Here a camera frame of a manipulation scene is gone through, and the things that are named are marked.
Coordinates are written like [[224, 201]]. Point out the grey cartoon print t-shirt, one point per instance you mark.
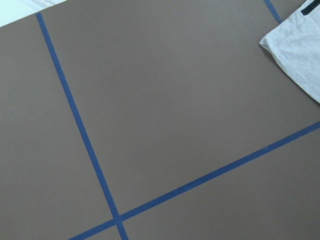
[[295, 47]]

